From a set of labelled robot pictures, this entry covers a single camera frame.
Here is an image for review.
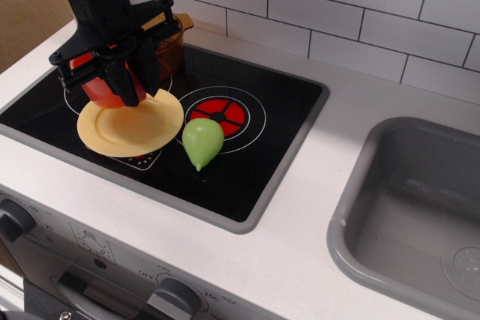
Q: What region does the grey left oven knob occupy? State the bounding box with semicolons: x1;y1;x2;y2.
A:
1;199;36;243

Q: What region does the grey plastic sink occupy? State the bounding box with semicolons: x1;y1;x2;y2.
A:
327;118;479;319

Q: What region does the black toy stovetop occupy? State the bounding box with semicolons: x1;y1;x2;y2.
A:
1;46;329;234

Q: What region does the green plastic pear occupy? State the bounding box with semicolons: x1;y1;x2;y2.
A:
182;118;224;172

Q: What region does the grey oven knob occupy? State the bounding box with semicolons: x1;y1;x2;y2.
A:
1;199;36;243
147;278;202;320

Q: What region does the grey oven door handle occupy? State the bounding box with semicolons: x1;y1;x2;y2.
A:
56;273;150;319

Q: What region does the yellow plastic plate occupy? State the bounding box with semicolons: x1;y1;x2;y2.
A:
77;89;184;157

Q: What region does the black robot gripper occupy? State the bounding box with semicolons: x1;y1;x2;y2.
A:
49;0;174;107

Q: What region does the red plastic cup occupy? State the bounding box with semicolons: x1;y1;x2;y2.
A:
82;67;146;109

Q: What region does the amber transparent pot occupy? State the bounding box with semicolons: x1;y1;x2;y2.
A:
141;13;194;87

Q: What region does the grey right oven knob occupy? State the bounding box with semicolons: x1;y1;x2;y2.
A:
147;278;202;320

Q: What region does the grey oven front panel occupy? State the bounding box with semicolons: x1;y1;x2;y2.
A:
1;188;277;319

